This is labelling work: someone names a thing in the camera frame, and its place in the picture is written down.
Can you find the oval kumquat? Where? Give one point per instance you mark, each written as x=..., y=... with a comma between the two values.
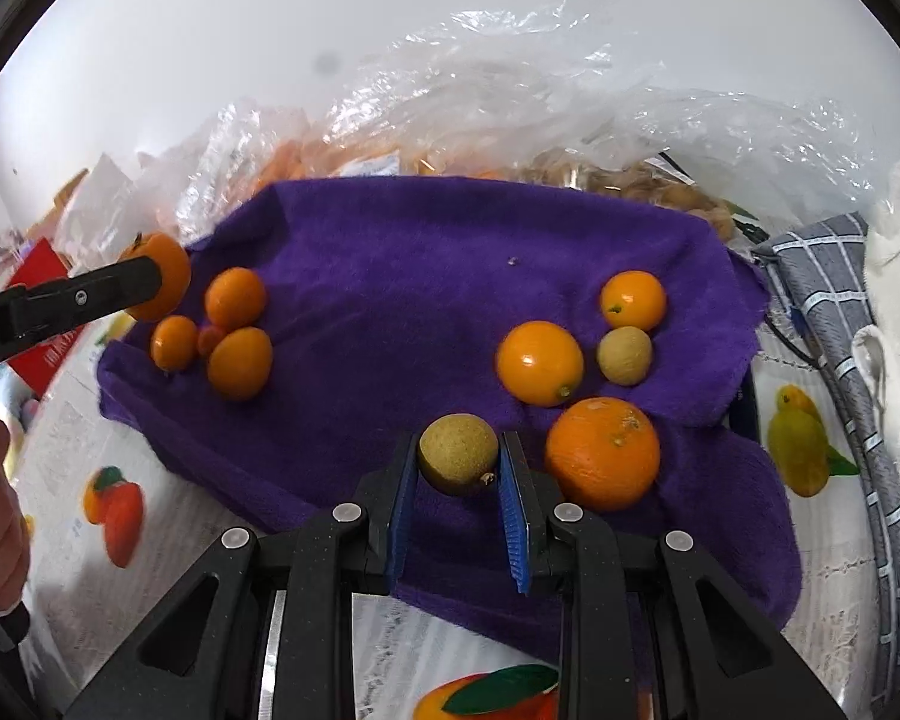
x=240, y=362

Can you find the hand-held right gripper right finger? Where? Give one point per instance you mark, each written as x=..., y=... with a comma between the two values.
x=514, y=517

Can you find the purple towel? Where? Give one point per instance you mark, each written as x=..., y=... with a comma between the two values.
x=390, y=277

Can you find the small kumquat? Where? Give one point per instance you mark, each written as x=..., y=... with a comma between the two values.
x=633, y=300
x=235, y=298
x=174, y=343

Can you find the stemmed tangerine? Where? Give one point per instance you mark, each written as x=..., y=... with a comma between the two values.
x=169, y=277

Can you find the pile of bagged longans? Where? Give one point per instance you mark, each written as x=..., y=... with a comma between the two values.
x=667, y=187

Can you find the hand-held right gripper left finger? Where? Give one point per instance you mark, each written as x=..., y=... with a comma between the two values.
x=401, y=510

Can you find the grey checked cloth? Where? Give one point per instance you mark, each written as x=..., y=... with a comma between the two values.
x=855, y=360

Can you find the small red hawthorn fruit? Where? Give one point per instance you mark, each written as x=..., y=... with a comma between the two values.
x=208, y=341

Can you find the large clear plastic bag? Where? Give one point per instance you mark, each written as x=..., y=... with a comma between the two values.
x=570, y=105

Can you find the pile of bagged tangerines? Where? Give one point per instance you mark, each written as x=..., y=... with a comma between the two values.
x=330, y=159

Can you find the round orange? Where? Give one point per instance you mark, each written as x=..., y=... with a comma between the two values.
x=602, y=454

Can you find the small brown longan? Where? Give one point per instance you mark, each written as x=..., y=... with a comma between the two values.
x=625, y=355

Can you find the large round kumquat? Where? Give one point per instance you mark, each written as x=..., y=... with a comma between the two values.
x=540, y=362

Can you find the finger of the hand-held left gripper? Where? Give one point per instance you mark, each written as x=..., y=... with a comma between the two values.
x=82, y=294

